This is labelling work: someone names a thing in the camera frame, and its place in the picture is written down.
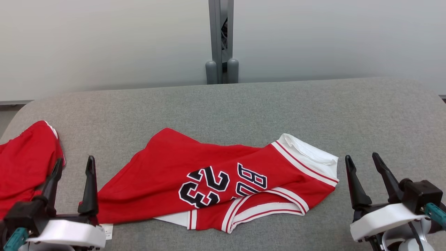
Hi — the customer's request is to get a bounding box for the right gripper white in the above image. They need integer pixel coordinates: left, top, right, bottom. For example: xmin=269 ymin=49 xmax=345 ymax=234
xmin=345 ymin=152 xmax=430 ymax=243

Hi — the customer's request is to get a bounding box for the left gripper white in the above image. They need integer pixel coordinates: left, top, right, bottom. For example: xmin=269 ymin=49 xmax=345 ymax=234
xmin=21 ymin=155 xmax=106 ymax=251

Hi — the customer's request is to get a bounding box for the red shorts white stripe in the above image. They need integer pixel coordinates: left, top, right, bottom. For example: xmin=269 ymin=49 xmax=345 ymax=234
xmin=0 ymin=120 xmax=66 ymax=220

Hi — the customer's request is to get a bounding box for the red basketball jersey number 23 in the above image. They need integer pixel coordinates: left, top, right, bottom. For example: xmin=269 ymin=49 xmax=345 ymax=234
xmin=79 ymin=127 xmax=340 ymax=234

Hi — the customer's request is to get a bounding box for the right camera cable teal plug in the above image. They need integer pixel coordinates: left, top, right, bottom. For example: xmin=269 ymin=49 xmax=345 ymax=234
xmin=408 ymin=203 xmax=446 ymax=251

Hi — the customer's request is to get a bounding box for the grey cylindrical post foot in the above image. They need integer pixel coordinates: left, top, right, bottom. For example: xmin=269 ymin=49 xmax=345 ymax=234
xmin=227 ymin=58 xmax=239 ymax=84
xmin=205 ymin=60 xmax=218 ymax=85

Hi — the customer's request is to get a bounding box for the grey partition post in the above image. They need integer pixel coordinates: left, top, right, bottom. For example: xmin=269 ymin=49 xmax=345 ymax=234
xmin=208 ymin=0 xmax=234 ymax=85

